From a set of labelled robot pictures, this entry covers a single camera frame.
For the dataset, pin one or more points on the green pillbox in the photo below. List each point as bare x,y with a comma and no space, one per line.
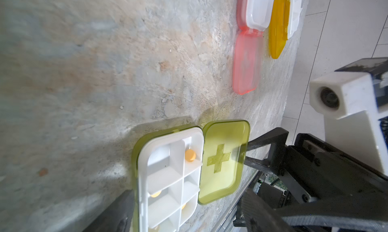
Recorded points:
177,169

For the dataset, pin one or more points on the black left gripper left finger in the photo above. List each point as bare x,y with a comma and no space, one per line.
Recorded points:
116,217

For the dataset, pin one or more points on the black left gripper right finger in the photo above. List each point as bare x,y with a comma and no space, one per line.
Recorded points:
361,212

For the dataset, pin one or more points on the pink pillbox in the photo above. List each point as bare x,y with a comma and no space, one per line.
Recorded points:
253,18

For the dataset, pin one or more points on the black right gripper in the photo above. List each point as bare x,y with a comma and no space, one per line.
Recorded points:
333,168

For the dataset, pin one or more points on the yellow pillbox right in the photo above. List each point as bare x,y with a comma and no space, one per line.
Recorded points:
284,23

